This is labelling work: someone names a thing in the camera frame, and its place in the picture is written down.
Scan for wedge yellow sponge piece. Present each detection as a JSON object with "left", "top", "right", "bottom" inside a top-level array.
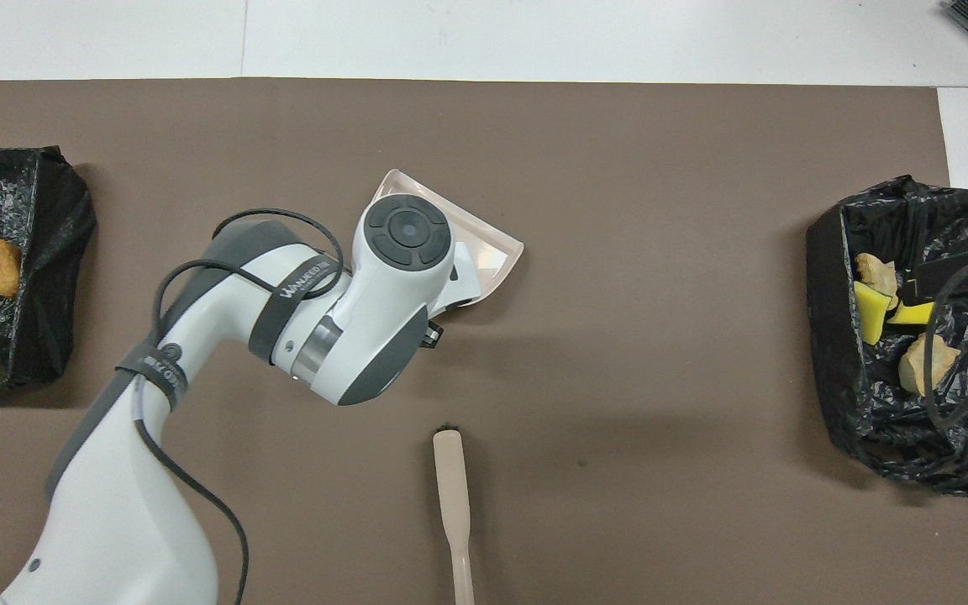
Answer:
[{"left": 886, "top": 298, "right": 937, "bottom": 327}]

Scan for greyish bread chunk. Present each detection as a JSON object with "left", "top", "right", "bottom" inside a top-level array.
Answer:
[{"left": 855, "top": 252, "right": 900, "bottom": 312}]

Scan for small yellow sponge piece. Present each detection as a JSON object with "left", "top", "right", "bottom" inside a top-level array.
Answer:
[{"left": 853, "top": 281, "right": 893, "bottom": 346}]

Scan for ridged tan bread chunk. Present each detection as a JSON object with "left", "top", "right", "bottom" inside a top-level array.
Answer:
[{"left": 897, "top": 331, "right": 962, "bottom": 398}]

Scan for beige plastic dustpan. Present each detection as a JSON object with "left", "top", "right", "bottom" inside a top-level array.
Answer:
[{"left": 371, "top": 169, "right": 525, "bottom": 316}]

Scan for beige hand brush black bristles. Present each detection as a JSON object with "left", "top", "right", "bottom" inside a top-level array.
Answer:
[{"left": 433, "top": 424, "right": 476, "bottom": 605}]

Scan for brown bread roll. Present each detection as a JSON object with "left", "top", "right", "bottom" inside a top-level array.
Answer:
[{"left": 0, "top": 238, "right": 23, "bottom": 299}]

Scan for bin with black plastic bag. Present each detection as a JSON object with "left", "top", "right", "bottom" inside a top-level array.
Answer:
[
  {"left": 0, "top": 145, "right": 98, "bottom": 392},
  {"left": 806, "top": 175, "right": 968, "bottom": 497}
]

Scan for brown table mat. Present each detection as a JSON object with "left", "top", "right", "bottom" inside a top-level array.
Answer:
[{"left": 0, "top": 78, "right": 968, "bottom": 605}]

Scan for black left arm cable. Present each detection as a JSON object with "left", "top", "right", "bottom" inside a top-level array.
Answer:
[{"left": 134, "top": 208, "right": 347, "bottom": 605}]

